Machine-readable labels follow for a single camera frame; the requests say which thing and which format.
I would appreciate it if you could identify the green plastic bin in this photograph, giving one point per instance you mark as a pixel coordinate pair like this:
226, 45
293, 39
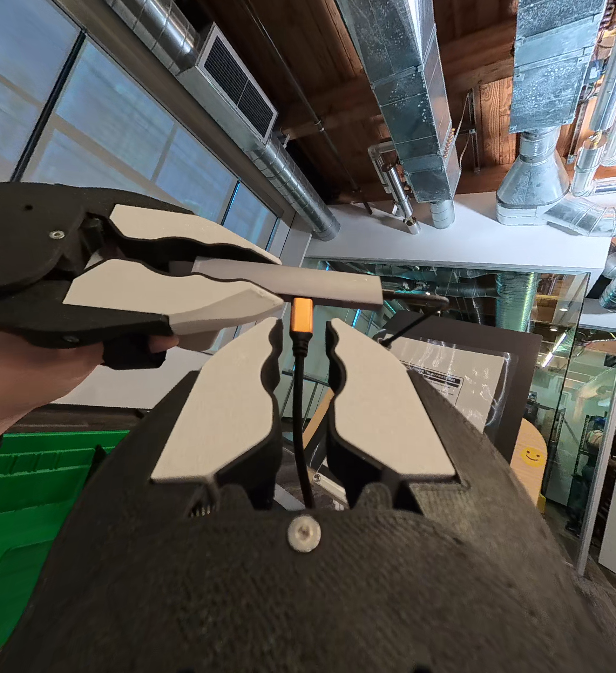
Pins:
13, 526

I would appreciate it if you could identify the white vent grille unit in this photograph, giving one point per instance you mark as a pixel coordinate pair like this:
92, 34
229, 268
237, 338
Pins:
239, 89

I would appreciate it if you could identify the large glass window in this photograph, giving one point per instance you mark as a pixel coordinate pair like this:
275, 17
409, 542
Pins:
102, 121

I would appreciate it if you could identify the long spiral round duct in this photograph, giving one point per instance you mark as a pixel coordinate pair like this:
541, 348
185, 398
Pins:
292, 184

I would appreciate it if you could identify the shiny steel pipe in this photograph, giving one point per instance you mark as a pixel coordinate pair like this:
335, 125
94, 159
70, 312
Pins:
402, 194

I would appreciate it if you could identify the wooden table with smiley sticker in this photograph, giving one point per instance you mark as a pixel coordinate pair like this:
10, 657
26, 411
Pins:
531, 462

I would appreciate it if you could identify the silver elbow duct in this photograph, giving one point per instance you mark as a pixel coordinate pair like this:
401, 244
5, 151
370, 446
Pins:
592, 218

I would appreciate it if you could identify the paper sign in plastic sleeve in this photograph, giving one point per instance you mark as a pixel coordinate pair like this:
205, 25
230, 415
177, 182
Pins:
455, 378

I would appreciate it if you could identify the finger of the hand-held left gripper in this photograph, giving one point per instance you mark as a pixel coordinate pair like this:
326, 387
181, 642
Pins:
181, 231
145, 294

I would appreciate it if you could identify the insulated silver pipe bundle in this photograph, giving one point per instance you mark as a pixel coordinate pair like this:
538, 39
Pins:
610, 79

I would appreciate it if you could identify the black display board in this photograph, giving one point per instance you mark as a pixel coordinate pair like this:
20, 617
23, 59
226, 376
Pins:
518, 368

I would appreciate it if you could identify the person's left hand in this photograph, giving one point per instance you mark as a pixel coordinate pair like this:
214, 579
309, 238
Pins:
18, 384

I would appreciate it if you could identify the thin black ceiling pipe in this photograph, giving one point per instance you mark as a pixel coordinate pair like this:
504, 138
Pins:
315, 124

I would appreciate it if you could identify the galvanised duct with cone reducer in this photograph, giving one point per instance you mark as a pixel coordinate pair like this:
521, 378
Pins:
549, 63

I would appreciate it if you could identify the rectangular galvanised duct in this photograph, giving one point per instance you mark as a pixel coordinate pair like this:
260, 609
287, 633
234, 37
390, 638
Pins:
407, 94

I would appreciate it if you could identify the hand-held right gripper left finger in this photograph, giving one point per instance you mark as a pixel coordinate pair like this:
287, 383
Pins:
223, 415

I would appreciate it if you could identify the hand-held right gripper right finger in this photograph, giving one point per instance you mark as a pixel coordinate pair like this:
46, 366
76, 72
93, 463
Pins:
386, 415

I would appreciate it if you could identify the grey usb hub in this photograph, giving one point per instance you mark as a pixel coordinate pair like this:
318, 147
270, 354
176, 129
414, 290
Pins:
313, 284

